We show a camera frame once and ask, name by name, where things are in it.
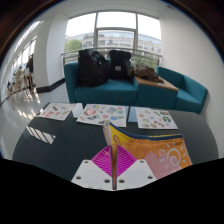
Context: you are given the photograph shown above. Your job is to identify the orange and pink printed towel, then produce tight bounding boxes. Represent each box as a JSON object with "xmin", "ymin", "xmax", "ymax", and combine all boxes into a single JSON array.
[{"xmin": 102, "ymin": 119, "xmax": 194, "ymax": 191}]

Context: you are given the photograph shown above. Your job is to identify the metal window railing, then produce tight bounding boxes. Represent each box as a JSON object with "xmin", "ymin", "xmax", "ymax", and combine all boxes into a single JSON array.
[{"xmin": 60, "ymin": 47, "xmax": 163, "ymax": 69}]

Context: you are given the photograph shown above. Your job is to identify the printed sticker sheet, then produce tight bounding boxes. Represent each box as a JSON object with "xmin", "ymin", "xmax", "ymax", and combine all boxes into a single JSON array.
[
  {"xmin": 134, "ymin": 107, "xmax": 179, "ymax": 130},
  {"xmin": 76, "ymin": 103, "xmax": 130, "ymax": 128},
  {"xmin": 37, "ymin": 102, "xmax": 77, "ymax": 122}
]

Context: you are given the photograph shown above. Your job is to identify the wooden-topped teal side table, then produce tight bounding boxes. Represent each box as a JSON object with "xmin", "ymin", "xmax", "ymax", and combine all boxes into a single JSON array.
[{"xmin": 133, "ymin": 75, "xmax": 180, "ymax": 110}]

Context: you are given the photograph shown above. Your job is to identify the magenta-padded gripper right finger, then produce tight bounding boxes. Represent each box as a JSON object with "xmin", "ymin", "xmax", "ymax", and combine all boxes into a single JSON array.
[{"xmin": 115, "ymin": 144, "xmax": 158, "ymax": 191}]

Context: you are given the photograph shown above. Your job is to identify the teal armchair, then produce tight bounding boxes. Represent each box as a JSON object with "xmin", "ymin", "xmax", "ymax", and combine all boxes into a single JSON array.
[{"xmin": 155, "ymin": 65, "xmax": 209, "ymax": 115}]

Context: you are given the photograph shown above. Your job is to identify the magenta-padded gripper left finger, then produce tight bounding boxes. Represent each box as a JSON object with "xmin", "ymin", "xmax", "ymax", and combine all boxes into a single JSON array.
[{"xmin": 70, "ymin": 144, "xmax": 115, "ymax": 191}]

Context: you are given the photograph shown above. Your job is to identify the small black backpack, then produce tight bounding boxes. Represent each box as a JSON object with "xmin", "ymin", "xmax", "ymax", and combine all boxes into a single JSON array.
[{"xmin": 108, "ymin": 49, "xmax": 133, "ymax": 81}]

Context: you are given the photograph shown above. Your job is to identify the brown jacket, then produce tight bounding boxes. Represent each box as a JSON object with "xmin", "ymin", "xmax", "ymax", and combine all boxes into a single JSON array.
[{"xmin": 127, "ymin": 63, "xmax": 165, "ymax": 84}]

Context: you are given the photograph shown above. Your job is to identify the large black backpack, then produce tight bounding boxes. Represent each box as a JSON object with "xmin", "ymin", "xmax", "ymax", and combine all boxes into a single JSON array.
[{"xmin": 77, "ymin": 49, "xmax": 110, "ymax": 88}]

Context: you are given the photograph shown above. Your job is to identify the group of wooden chairs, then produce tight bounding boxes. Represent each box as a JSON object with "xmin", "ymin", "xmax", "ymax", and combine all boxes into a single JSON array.
[{"xmin": 5, "ymin": 70, "xmax": 37, "ymax": 98}]

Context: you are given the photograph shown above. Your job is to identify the teal two-seat sofa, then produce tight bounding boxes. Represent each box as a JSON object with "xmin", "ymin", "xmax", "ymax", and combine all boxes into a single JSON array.
[{"xmin": 63, "ymin": 61, "xmax": 140, "ymax": 105}]

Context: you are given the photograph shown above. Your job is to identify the person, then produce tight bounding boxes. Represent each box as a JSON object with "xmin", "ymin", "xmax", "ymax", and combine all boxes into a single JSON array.
[
  {"xmin": 14, "ymin": 65, "xmax": 25, "ymax": 89},
  {"xmin": 25, "ymin": 54, "xmax": 35, "ymax": 84}
]

